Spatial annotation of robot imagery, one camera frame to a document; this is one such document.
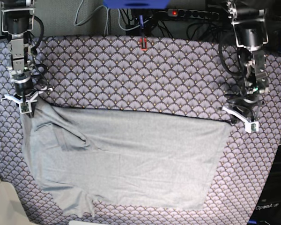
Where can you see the white camera bracket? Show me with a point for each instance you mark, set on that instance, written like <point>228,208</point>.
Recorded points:
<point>249,125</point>
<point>25,102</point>

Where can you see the light grey T-shirt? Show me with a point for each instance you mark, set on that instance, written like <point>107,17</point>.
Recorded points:
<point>81,156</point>

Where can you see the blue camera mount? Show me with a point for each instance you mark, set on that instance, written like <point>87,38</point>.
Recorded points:
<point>136,4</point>

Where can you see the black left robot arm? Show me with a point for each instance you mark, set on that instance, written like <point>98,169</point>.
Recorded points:
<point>248,21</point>

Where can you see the patterned purple tablecloth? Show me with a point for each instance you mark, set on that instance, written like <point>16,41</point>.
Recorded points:
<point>172,76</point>

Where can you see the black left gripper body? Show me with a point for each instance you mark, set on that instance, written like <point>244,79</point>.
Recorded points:
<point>247,105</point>

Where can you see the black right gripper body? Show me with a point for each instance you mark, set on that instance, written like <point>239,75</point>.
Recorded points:
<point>24,89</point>

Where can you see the black power strip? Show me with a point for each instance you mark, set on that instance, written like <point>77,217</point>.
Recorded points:
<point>193,14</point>

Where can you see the blue clamp handle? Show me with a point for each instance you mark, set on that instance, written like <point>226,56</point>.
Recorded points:
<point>141,22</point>

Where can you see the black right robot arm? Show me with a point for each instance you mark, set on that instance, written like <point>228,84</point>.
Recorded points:
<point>24,34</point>

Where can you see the white foam board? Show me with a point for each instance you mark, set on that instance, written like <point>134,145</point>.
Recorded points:
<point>11,210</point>

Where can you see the black OpenArm box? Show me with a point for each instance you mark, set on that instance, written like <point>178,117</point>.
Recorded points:
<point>268,208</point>

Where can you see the red table clamp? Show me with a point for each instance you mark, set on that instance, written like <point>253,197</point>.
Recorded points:
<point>143,43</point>

